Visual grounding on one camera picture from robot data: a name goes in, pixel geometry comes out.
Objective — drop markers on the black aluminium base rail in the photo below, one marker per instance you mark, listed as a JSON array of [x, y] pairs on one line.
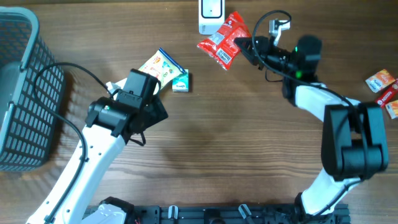
[[266, 214]]

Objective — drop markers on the small orange box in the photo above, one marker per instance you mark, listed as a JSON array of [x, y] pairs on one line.
[[380, 80], [392, 109]]

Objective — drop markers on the small teal box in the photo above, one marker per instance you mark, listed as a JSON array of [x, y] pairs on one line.
[[181, 83]]

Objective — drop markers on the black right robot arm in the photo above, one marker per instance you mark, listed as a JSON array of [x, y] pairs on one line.
[[354, 145]]

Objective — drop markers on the white barcode scanner box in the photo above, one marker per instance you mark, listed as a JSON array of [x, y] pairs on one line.
[[211, 15]]

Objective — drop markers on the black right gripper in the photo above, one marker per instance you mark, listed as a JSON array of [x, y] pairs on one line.
[[263, 46]]

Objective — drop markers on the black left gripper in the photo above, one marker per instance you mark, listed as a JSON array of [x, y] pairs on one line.
[[157, 112]]

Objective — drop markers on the red chocolate wafer bar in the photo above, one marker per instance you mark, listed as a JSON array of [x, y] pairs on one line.
[[387, 95]]

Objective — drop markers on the blue yellow snack bag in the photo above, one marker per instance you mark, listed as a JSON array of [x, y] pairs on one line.
[[162, 66]]

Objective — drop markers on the grey plastic shopping basket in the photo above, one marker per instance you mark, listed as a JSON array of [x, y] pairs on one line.
[[26, 128]]

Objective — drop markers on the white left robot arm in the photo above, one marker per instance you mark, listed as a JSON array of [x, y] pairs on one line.
[[110, 124]]

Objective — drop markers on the red candy bag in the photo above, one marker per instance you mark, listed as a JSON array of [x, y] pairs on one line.
[[221, 46]]

